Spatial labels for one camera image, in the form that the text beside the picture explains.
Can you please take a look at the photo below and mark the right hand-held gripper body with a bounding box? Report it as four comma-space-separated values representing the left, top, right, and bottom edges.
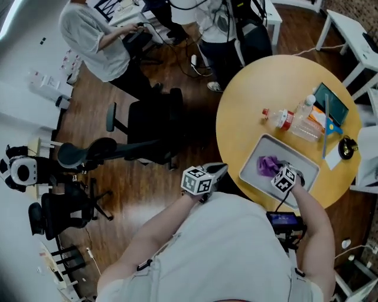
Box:
271, 160, 305, 193

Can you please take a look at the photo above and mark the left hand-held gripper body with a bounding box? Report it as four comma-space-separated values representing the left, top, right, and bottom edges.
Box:
180, 162, 229, 203

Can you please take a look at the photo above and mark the purple cloth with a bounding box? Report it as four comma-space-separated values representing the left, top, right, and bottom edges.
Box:
256, 155, 282, 178

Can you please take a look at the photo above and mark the grey metal tray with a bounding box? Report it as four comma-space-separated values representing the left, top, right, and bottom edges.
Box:
238, 133, 321, 211

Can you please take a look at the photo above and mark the person's left forearm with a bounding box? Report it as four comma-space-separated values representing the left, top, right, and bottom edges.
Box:
117, 192, 209, 277

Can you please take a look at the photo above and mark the person's right forearm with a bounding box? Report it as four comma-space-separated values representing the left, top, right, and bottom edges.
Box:
291, 183, 337, 285

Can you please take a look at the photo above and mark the black device with screen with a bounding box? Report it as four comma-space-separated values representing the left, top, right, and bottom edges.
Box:
266, 211, 308, 237

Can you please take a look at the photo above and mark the clear bottle with red label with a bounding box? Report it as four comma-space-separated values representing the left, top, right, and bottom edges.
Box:
262, 107, 324, 144

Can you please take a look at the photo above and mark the white paper card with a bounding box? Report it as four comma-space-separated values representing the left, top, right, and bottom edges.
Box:
324, 143, 344, 172

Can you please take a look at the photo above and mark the blue ruler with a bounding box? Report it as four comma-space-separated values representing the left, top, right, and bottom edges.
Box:
321, 93, 345, 160

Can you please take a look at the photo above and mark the orange packet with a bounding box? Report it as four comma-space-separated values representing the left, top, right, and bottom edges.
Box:
307, 105, 328, 125

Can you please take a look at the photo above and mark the clear bottle with white cap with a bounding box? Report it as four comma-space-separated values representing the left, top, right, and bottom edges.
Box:
294, 94, 317, 119

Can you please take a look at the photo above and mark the black round gadget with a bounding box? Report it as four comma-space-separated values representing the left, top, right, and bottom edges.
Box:
337, 136, 359, 160

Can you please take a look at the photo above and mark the person's white shirt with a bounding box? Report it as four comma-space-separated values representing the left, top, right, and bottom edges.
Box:
96, 191, 325, 302

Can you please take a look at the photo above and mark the dark green tablet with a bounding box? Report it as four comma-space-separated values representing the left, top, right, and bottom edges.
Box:
312, 82, 350, 126

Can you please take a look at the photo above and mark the white chair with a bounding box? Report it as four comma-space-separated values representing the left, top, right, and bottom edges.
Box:
349, 124, 378, 194

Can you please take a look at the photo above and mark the grey padded office chair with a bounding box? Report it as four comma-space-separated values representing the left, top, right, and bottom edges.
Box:
56, 136, 174, 172

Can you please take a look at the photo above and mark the small black office chair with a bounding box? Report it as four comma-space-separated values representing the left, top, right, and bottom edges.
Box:
28, 176, 115, 242

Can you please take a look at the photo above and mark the white side table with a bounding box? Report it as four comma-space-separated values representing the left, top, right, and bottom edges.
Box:
315, 9, 378, 101

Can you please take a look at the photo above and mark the white desk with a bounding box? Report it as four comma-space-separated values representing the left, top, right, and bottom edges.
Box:
264, 0, 284, 55

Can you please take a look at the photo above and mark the white and black toy robot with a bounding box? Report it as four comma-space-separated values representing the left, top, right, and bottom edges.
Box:
0, 143, 41, 194

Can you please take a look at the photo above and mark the white storage box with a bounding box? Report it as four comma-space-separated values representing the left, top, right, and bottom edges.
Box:
27, 68, 74, 101

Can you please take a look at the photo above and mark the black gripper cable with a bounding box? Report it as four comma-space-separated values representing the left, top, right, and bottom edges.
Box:
275, 191, 292, 214

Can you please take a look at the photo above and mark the white charging cable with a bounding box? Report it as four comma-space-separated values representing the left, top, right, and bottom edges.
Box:
85, 247, 103, 277

